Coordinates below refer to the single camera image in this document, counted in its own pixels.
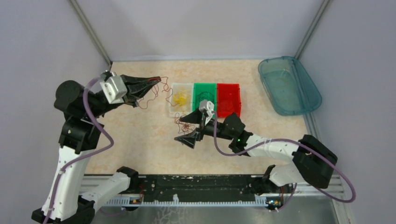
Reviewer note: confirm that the green plastic bin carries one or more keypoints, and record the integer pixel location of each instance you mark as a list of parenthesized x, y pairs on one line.
[(204, 91)]

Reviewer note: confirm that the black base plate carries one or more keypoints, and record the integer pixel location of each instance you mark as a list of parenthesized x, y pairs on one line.
[(205, 197)]

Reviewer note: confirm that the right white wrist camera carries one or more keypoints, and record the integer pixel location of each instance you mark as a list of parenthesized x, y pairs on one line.
[(207, 108)]

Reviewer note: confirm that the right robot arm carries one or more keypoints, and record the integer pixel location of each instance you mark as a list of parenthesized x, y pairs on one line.
[(308, 159)]

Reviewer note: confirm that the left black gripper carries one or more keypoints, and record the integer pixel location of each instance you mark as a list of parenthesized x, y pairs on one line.
[(144, 84)]

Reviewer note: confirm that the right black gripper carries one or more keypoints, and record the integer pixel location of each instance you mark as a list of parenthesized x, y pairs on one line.
[(189, 139)]

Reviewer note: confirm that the white plastic bin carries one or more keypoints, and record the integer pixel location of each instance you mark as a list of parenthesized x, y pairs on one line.
[(180, 98)]

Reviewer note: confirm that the white toothed cable duct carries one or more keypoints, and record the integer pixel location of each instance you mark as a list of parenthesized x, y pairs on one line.
[(126, 201)]

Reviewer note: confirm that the red plastic bin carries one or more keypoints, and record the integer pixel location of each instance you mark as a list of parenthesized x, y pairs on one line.
[(228, 99)]

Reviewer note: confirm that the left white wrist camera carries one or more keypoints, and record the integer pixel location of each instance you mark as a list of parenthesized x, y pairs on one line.
[(113, 87)]

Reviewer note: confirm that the aluminium frame rail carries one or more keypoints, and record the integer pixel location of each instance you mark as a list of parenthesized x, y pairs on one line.
[(178, 184)]

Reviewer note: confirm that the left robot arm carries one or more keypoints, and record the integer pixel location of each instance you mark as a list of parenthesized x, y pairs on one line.
[(82, 137)]

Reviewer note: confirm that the teal transparent tub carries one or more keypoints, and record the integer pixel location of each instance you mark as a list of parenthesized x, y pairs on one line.
[(289, 87)]

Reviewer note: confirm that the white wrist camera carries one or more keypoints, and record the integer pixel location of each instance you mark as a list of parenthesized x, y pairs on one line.
[(113, 87), (207, 108)]

